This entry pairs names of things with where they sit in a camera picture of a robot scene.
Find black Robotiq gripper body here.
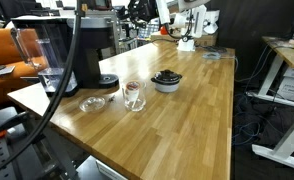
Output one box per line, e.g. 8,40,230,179
126,0,159,22

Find black coffee maker body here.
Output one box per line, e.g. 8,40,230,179
71,26,121,90

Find coffee pod colourful foil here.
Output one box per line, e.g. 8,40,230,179
124,80,142,101

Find red round object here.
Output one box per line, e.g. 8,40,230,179
159,25,170,36

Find light wooden cabinet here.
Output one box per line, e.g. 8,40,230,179
149,31,218,48

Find clear round dish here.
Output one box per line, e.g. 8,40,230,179
201,51,222,61

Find clear glass cup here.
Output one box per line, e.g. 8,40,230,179
121,79,148,113

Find clear glass lid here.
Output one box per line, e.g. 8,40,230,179
78,95,107,113

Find orange sofa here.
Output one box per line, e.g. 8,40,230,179
0,27,49,112

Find grey patterned card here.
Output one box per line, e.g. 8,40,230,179
0,65,17,79

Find white printed box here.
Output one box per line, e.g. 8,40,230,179
276,67,294,103

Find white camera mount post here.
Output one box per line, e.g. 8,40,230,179
193,4,208,39

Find thick black hose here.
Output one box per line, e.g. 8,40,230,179
0,0,89,180

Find white frame wooden desk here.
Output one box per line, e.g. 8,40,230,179
246,35,294,173

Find blue floor cables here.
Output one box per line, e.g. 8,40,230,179
231,92,272,148

